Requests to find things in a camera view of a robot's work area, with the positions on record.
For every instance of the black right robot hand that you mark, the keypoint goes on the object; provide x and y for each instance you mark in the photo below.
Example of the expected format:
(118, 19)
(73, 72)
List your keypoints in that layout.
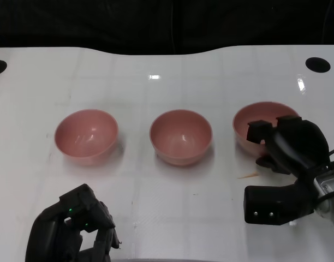
(300, 144)

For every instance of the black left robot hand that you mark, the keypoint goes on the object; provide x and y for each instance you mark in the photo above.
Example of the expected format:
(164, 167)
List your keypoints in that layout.
(49, 237)

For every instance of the pink plastic bowl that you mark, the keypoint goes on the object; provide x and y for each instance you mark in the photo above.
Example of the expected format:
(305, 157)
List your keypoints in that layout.
(86, 135)
(180, 136)
(254, 112)

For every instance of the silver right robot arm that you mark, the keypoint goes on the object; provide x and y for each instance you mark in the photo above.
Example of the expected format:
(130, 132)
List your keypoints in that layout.
(330, 185)

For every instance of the black backdrop cloth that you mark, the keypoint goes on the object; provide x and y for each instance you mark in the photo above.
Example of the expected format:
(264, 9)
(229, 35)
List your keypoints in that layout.
(74, 21)

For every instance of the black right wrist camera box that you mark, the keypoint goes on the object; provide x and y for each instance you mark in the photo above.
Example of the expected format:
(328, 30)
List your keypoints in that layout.
(265, 202)

